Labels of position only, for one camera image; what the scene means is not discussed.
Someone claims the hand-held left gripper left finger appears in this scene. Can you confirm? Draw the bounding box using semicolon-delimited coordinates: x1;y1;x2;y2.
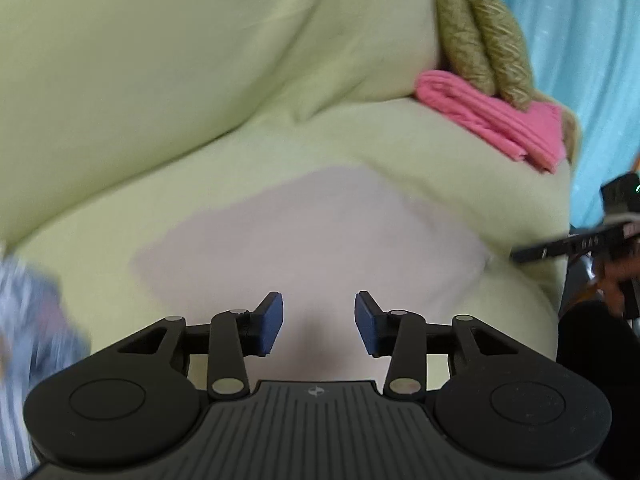
117;291;285;402

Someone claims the beige cloth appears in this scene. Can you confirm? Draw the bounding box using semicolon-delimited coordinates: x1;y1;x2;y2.
130;165;493;381

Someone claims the bright pink folded cloth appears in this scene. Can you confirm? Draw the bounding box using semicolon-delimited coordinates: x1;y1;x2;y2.
415;70;566;175

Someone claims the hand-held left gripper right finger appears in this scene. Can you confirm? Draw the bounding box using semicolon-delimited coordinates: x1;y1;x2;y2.
354;291;503;402

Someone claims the blue patterned garment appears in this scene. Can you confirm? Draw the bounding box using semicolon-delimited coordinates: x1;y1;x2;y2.
0;252;93;478

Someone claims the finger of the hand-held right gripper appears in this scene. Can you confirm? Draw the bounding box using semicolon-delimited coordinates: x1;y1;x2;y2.
510;222;640;264

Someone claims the light green sofa cover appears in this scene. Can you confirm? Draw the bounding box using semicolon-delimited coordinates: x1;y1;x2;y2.
0;0;576;396

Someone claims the olive woven cushion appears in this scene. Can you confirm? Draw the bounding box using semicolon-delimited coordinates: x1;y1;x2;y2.
470;0;536;111
431;0;496;96

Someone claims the person's right hand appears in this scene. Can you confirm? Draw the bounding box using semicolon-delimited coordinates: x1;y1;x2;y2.
594;242;640;318

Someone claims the person's dark clothing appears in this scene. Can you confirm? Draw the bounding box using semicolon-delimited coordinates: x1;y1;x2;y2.
556;302;640;480

